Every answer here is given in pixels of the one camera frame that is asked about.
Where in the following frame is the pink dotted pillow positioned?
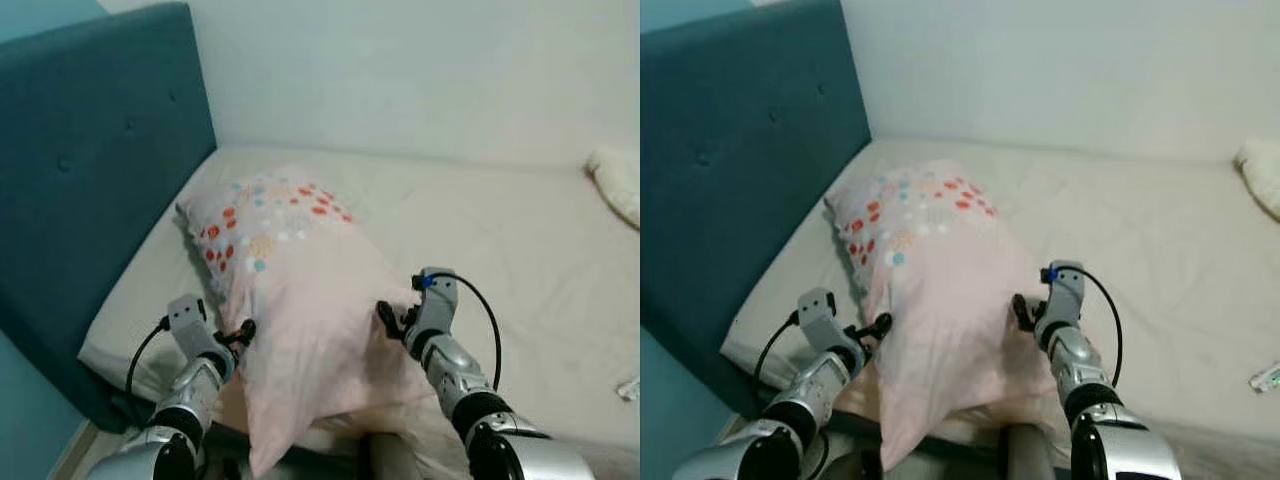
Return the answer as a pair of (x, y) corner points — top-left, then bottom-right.
(176, 165), (441, 479)
(823, 160), (1076, 473)

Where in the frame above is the grey right robot leg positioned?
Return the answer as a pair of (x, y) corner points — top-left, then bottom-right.
(358, 430), (426, 480)
(1000, 422), (1063, 480)

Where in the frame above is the cream cartoon print blanket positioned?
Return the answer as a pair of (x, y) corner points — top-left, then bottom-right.
(1235, 138), (1280, 223)
(584, 146), (641, 231)

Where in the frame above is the teal upholstered headboard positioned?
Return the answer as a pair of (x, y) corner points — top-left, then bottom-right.
(0, 0), (219, 433)
(640, 0), (873, 421)

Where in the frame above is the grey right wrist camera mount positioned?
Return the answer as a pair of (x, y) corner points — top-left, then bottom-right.
(413, 267), (460, 336)
(1043, 261), (1087, 326)

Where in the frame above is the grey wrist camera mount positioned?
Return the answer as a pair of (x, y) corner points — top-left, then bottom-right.
(1043, 261), (1087, 326)
(166, 295), (219, 353)
(413, 267), (460, 336)
(797, 287), (853, 349)

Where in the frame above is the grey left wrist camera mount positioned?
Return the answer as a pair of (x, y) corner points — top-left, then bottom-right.
(166, 295), (219, 353)
(797, 287), (853, 349)

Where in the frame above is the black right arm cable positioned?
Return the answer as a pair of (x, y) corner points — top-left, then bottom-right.
(1050, 265), (1125, 389)
(428, 272), (503, 393)

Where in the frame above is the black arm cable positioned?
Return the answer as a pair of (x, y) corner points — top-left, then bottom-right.
(752, 310), (801, 386)
(125, 316), (173, 396)
(428, 272), (503, 393)
(1050, 265), (1125, 389)

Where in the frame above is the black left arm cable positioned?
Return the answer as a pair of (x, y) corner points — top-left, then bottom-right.
(125, 316), (173, 396)
(752, 310), (801, 386)

